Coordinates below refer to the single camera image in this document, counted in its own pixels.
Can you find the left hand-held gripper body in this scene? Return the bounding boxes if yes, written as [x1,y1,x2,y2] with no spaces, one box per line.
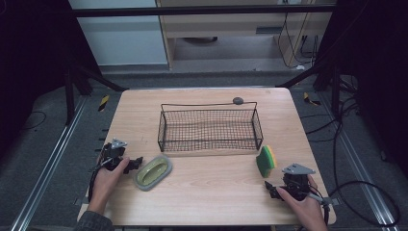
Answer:
[98,138,129,171]

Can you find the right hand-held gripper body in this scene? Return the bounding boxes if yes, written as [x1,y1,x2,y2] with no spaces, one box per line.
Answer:
[281,163,317,202]

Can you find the green and grey soap dish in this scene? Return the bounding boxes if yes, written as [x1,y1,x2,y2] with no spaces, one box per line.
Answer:
[133,154,173,193]

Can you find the green and yellow sponge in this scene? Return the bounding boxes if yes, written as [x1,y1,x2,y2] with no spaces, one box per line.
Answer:
[255,144,277,179]

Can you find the black wire mesh basket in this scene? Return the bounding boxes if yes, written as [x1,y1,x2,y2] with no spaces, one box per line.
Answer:
[157,101,265,153]

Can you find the person's right hand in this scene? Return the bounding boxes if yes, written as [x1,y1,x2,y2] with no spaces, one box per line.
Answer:
[276,174,330,231]

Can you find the person's left hand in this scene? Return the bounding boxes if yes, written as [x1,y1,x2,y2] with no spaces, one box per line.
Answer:
[87,156,131,215]

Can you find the yellow and black tape strip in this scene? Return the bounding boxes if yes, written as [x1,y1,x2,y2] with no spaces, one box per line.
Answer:
[302,91,322,107]
[97,93,111,113]

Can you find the black metal stand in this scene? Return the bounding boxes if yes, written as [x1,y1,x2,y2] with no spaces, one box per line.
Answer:
[275,61,343,117]
[63,61,130,127]

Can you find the white cabinet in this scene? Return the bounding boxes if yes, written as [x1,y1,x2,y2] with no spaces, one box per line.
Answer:
[68,0,169,67]

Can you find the black curtain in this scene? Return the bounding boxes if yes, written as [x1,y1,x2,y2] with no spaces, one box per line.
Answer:
[0,0,103,162]
[316,0,408,181]

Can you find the light wooden desk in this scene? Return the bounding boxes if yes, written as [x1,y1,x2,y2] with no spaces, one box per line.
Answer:
[155,0,337,70]

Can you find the left hand-held gripper cable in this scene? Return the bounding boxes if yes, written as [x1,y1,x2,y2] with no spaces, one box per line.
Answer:
[88,158,112,203]

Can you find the hand-held gripper cable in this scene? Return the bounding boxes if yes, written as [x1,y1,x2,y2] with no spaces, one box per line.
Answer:
[307,189,332,227]
[88,158,112,203]

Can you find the right hand-held gripper cable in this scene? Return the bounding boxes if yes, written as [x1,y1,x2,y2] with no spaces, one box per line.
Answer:
[307,189,332,227]

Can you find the long black looped floor cable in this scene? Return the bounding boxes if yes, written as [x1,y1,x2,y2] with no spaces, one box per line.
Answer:
[329,95,402,227]

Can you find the aluminium floor rail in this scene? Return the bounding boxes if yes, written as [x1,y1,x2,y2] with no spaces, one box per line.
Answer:
[320,92,402,231]
[9,95,89,231]

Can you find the thin black floor cable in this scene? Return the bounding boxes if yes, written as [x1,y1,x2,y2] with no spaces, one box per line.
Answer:
[19,110,48,131]

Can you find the black hanging desk cables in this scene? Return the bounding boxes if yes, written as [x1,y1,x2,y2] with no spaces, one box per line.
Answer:
[276,0,321,69]

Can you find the black horizontal frame bar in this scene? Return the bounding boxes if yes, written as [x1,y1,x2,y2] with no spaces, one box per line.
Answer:
[71,4,337,18]

